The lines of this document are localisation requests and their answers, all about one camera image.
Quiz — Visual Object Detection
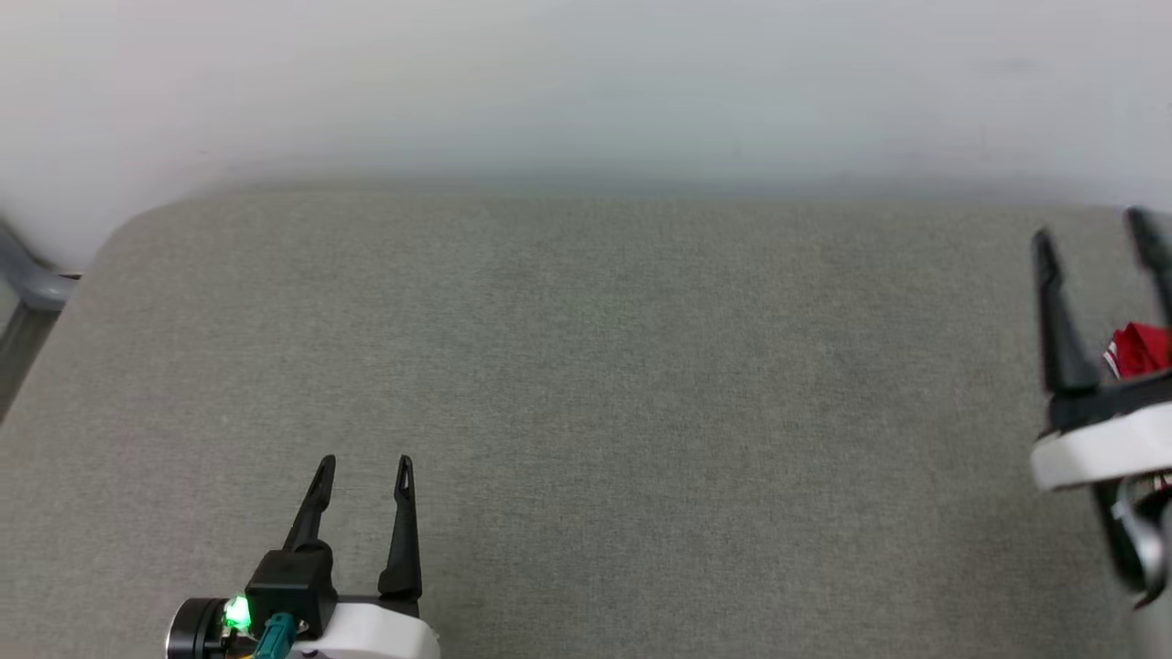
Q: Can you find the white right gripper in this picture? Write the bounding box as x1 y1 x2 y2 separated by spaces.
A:
1029 206 1172 493

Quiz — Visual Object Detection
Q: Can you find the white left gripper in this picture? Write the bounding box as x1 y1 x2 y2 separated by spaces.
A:
166 454 441 659

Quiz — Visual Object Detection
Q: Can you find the red and white garment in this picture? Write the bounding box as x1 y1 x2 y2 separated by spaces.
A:
1102 321 1172 382

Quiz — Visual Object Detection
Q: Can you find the grey fabric sofa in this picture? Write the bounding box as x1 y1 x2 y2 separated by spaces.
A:
0 188 1172 659

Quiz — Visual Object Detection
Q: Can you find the grey metal frame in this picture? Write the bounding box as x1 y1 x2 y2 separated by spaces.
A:
0 218 81 424

